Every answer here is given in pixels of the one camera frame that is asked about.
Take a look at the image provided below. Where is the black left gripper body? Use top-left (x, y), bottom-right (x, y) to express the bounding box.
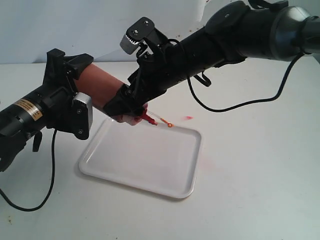
top-left (42, 48), bottom-right (78, 130)

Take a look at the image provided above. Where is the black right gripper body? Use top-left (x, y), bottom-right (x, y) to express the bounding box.
top-left (127, 38), bottom-right (185, 110)

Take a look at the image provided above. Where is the ketchup squeeze bottle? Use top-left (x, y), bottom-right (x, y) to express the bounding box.
top-left (74, 62), bottom-right (175, 129)

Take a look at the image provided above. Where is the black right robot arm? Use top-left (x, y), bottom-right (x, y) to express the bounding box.
top-left (103, 0), bottom-right (320, 117)

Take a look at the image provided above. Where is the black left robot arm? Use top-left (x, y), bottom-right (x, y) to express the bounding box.
top-left (0, 48), bottom-right (94, 172)

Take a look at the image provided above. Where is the white rectangular plastic tray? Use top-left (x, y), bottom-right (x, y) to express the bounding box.
top-left (78, 119), bottom-right (203, 199)

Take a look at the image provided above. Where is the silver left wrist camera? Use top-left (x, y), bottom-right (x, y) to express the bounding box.
top-left (71, 92), bottom-right (93, 140)

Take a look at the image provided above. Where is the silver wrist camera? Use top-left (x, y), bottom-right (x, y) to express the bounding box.
top-left (71, 92), bottom-right (93, 140)
top-left (119, 17), bottom-right (155, 55)

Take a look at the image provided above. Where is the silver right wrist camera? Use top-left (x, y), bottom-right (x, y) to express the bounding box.
top-left (119, 17), bottom-right (155, 55)

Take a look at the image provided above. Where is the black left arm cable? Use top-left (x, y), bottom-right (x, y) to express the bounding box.
top-left (0, 128), bottom-right (58, 213)

